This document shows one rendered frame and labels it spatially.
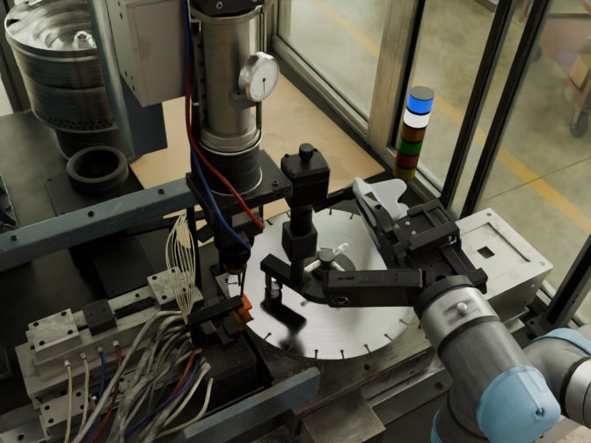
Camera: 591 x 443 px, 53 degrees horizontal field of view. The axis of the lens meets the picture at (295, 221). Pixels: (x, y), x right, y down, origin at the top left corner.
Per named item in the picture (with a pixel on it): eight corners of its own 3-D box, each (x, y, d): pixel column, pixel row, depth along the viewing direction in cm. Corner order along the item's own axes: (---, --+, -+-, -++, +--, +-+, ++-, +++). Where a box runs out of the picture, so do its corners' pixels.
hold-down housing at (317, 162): (309, 237, 93) (319, 132, 78) (321, 259, 89) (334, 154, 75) (275, 245, 91) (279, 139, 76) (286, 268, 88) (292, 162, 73)
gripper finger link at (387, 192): (388, 165, 79) (421, 216, 74) (347, 183, 78) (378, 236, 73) (387, 150, 76) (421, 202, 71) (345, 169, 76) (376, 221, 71)
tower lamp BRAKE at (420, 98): (420, 97, 111) (424, 83, 109) (436, 110, 108) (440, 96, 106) (401, 103, 109) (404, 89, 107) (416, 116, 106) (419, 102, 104)
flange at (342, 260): (279, 280, 102) (279, 271, 100) (314, 242, 108) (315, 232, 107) (334, 312, 98) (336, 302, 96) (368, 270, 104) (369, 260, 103)
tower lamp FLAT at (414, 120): (418, 112, 113) (420, 98, 111) (433, 124, 110) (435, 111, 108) (398, 118, 111) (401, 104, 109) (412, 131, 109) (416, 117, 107)
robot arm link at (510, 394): (482, 466, 58) (508, 427, 52) (426, 371, 65) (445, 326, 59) (548, 440, 60) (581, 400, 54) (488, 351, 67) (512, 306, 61)
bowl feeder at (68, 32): (143, 100, 171) (124, -25, 146) (184, 162, 153) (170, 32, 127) (32, 128, 160) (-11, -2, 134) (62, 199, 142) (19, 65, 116)
